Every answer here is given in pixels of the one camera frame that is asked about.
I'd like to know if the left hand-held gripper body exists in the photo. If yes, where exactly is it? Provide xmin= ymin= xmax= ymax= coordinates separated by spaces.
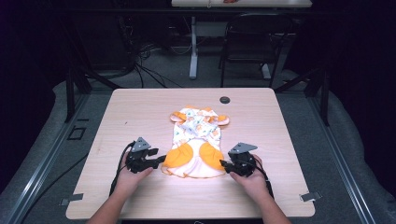
xmin=125 ymin=136 xmax=158 ymax=175

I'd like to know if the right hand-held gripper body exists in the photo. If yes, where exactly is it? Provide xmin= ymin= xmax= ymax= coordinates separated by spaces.
xmin=228 ymin=142 xmax=259 ymax=178

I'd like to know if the orange and white pet garment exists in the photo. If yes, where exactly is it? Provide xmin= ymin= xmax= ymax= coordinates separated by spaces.
xmin=160 ymin=105 xmax=231 ymax=179

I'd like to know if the person's left hand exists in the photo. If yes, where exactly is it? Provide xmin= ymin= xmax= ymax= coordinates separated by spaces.
xmin=116 ymin=152 xmax=154 ymax=196

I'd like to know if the person's right hand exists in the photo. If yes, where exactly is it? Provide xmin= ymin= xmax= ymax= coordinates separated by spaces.
xmin=229 ymin=154 xmax=269 ymax=201

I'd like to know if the white table leg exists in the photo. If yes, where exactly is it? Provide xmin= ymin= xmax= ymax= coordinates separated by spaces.
xmin=189 ymin=16 xmax=200 ymax=80

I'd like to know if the black metal chair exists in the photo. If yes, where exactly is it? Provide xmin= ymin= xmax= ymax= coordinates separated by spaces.
xmin=218 ymin=12 xmax=295 ymax=89

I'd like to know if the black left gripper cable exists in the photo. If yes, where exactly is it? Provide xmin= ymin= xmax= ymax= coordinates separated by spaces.
xmin=108 ymin=141 xmax=137 ymax=197

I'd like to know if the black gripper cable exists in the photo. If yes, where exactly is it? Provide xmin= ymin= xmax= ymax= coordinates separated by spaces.
xmin=108 ymin=141 xmax=137 ymax=197
xmin=253 ymin=154 xmax=276 ymax=200

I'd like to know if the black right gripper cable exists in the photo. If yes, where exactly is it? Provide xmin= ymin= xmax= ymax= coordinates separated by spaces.
xmin=253 ymin=154 xmax=276 ymax=200

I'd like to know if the grey metal table bracket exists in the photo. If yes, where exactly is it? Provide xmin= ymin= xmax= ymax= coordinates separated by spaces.
xmin=299 ymin=191 xmax=323 ymax=203
xmin=59 ymin=192 xmax=85 ymax=207

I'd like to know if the bundle of black floor cables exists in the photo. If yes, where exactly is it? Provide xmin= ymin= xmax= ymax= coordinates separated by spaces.
xmin=132 ymin=41 xmax=185 ymax=90

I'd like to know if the black floor cable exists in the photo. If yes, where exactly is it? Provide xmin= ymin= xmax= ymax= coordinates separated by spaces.
xmin=19 ymin=151 xmax=91 ymax=224

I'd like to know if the aluminium floor rail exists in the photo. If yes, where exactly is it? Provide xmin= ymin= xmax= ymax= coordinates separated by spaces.
xmin=5 ymin=92 xmax=92 ymax=224
xmin=307 ymin=95 xmax=378 ymax=224

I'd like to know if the black metal frame stand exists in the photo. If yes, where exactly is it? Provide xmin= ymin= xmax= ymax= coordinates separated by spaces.
xmin=60 ymin=15 xmax=123 ymax=123
xmin=274 ymin=63 xmax=332 ymax=127

